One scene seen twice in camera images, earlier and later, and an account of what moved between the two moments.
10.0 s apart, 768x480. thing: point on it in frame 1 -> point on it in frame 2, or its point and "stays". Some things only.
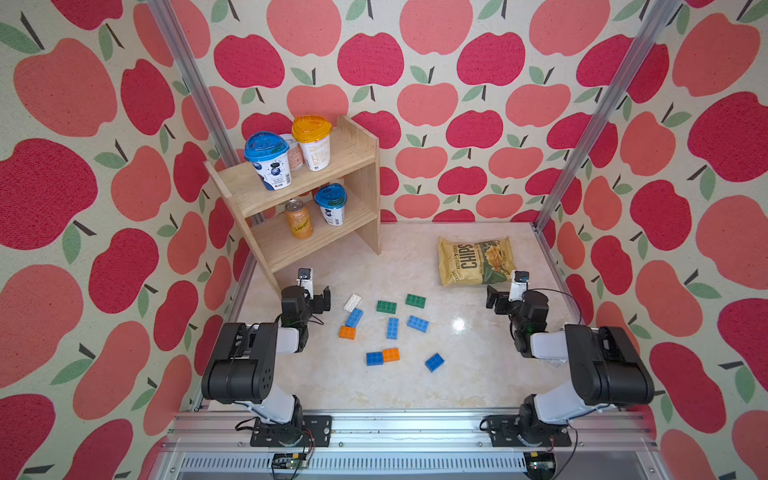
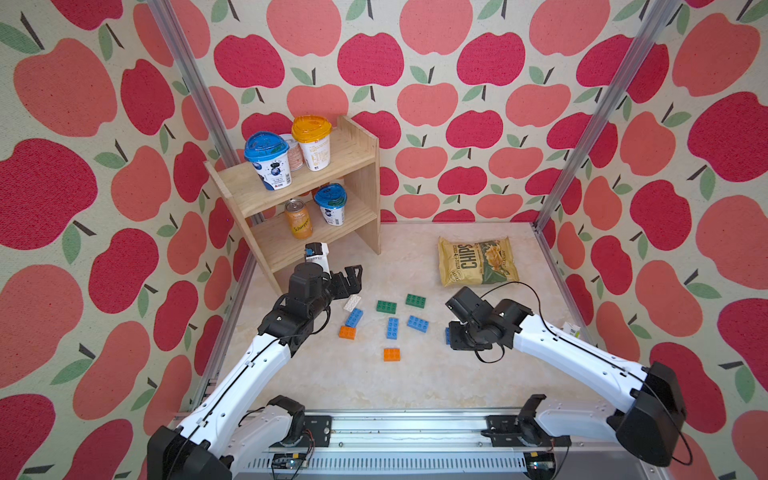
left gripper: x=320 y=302 -> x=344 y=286
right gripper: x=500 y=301 -> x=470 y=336
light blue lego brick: x=354 y=317 stays
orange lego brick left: x=347 y=333 stays
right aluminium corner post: x=661 y=17 stays
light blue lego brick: x=418 y=323 stays
